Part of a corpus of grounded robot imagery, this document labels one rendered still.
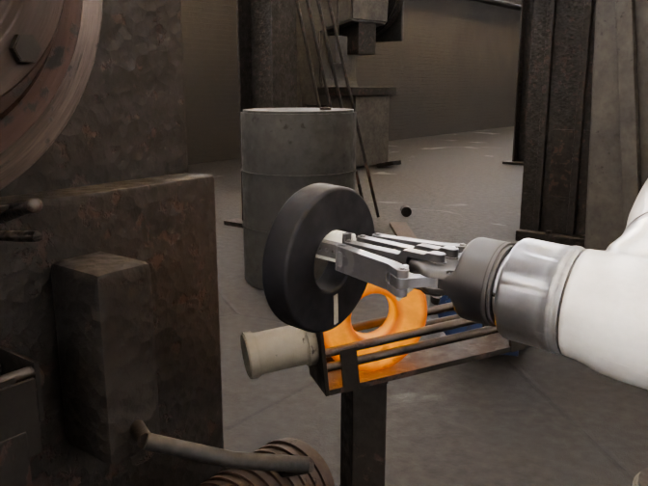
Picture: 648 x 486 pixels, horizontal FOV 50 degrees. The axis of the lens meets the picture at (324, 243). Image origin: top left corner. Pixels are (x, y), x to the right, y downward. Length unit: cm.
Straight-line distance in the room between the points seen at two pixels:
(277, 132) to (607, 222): 150
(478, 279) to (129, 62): 61
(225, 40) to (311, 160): 636
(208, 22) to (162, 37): 830
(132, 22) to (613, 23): 238
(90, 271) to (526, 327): 48
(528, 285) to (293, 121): 274
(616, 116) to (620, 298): 257
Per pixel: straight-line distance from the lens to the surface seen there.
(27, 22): 66
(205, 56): 928
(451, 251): 65
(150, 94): 103
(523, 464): 204
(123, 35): 101
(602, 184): 314
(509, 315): 58
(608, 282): 55
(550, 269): 57
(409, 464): 198
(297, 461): 88
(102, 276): 81
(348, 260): 65
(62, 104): 77
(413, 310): 94
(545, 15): 467
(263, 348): 88
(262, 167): 334
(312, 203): 67
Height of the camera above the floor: 100
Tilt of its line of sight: 13 degrees down
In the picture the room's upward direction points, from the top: straight up
